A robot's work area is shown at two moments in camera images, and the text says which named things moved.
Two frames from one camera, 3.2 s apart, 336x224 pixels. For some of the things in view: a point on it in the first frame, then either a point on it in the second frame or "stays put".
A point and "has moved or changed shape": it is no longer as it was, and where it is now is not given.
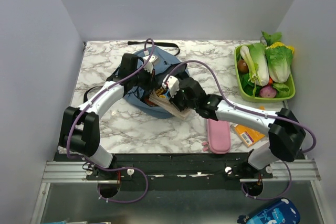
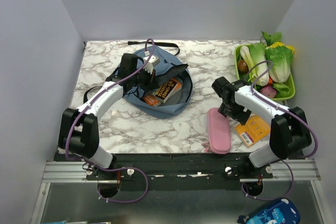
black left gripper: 152,83 stays put
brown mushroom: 242,66 stays put
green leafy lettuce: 272,38 stays put
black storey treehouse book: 160,96 has moved or changed shape
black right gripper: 174,100 -> 241,116
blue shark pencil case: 282,211 stays put
